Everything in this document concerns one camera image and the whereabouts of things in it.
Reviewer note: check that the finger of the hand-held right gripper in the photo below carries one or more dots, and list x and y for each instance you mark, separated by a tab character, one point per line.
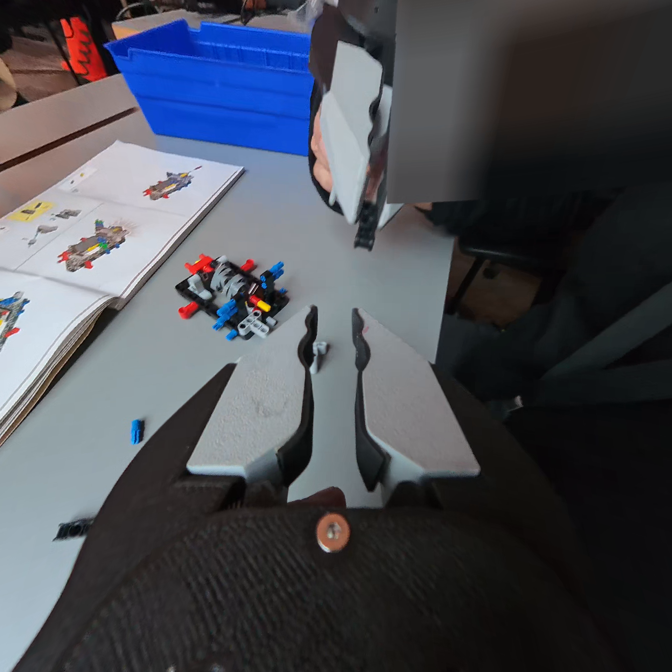
383	173
349	131

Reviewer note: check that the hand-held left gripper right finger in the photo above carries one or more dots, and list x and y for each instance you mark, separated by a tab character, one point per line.
414	420

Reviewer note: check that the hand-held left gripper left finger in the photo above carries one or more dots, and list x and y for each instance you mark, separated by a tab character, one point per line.
252	414

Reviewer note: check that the small black lego piece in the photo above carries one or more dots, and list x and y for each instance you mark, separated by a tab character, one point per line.
366	231

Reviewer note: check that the grey T-shaped lego connector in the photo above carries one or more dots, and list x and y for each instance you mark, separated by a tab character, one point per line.
318	357

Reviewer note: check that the lego chassis assembly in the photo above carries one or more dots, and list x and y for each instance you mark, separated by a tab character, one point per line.
231	286

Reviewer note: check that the blue lego pin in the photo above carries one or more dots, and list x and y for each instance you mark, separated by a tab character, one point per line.
137	431

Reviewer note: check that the lego instruction booklet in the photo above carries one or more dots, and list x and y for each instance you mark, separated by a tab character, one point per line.
157	220

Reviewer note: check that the black three-hole lego beam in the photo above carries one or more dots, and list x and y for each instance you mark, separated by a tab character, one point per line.
73	529

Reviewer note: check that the person's right hand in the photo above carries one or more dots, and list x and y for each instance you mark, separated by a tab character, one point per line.
321	162

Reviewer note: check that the blue plastic bin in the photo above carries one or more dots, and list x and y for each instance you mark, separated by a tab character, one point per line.
220	94

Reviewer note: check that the orange traffic cone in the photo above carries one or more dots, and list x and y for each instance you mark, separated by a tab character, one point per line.
84	50

